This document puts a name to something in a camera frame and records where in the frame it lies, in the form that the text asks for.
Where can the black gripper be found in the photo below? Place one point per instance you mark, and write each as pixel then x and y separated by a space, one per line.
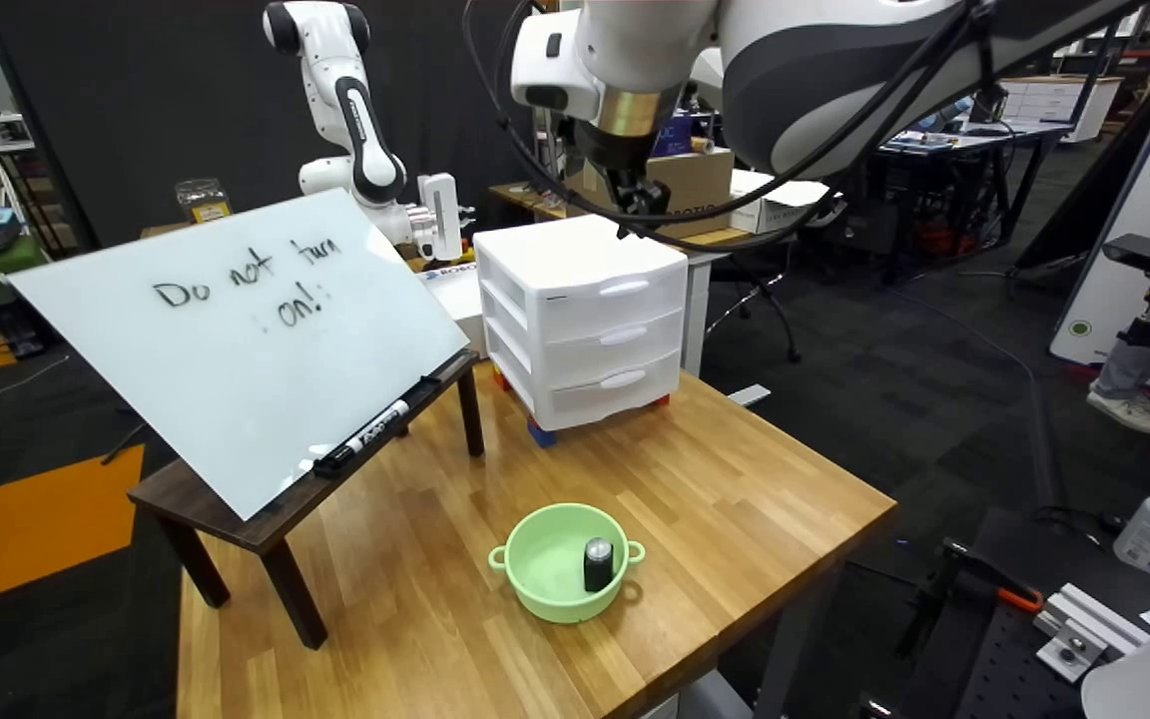
pixel 629 185

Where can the white top drawer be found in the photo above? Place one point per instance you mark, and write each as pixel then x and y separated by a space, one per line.
pixel 589 296

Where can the white drawer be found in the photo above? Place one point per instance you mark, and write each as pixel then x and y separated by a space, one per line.
pixel 583 352
pixel 560 405
pixel 589 296

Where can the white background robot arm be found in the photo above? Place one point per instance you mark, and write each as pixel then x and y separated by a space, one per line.
pixel 328 36

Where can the white middle drawer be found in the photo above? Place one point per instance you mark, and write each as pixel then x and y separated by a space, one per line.
pixel 583 352

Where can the white bottom drawer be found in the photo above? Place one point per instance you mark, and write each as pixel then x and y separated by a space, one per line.
pixel 560 405

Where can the brown cardboard box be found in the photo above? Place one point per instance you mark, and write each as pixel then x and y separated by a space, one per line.
pixel 693 180

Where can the white cardboard box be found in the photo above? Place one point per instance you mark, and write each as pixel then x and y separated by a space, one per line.
pixel 456 288

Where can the blue block foot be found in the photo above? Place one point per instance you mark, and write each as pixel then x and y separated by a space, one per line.
pixel 539 438

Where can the black marker pen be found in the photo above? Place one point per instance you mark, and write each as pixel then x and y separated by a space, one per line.
pixel 346 457

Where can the small black cylinder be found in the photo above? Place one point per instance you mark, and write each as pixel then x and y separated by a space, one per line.
pixel 595 565

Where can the green plastic bowl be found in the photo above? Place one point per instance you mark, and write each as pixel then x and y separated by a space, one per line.
pixel 543 562

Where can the white whiteboard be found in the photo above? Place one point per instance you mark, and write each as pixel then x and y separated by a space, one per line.
pixel 252 346

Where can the dark wooden stand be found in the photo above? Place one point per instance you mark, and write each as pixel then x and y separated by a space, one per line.
pixel 183 510

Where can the white drawer chest frame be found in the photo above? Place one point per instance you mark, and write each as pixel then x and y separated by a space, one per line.
pixel 565 246

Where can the orange handled clamp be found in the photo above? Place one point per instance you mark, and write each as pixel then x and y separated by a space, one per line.
pixel 962 569

